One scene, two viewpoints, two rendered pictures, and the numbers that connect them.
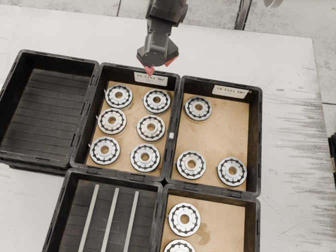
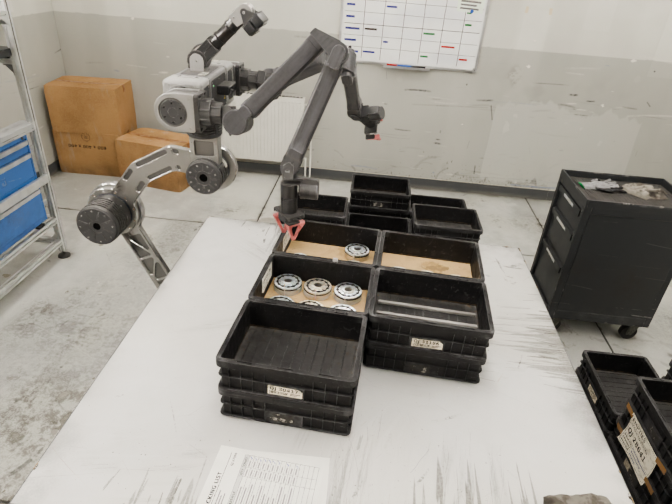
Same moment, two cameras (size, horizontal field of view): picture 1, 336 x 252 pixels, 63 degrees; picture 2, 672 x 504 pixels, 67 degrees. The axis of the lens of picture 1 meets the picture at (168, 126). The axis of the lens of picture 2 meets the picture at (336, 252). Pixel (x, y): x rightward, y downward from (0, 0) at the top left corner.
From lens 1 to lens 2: 159 cm
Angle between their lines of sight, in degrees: 60
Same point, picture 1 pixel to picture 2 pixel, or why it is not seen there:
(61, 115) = (296, 353)
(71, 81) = (249, 347)
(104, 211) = not seen: hidden behind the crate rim
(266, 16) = (79, 298)
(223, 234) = (405, 263)
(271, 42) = (206, 237)
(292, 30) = (116, 280)
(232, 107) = (295, 248)
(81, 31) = (134, 380)
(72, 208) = (398, 341)
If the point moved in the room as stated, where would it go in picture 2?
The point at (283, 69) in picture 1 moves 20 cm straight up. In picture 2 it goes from (241, 235) to (240, 198)
